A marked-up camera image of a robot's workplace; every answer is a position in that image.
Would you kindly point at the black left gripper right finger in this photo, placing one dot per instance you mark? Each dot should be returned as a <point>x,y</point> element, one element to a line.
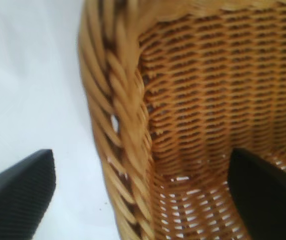
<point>270,200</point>

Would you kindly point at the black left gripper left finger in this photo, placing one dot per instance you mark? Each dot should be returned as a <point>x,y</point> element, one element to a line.
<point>15,195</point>

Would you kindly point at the brown woven wicker basket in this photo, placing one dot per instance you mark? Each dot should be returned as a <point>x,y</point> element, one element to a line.
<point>195,87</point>

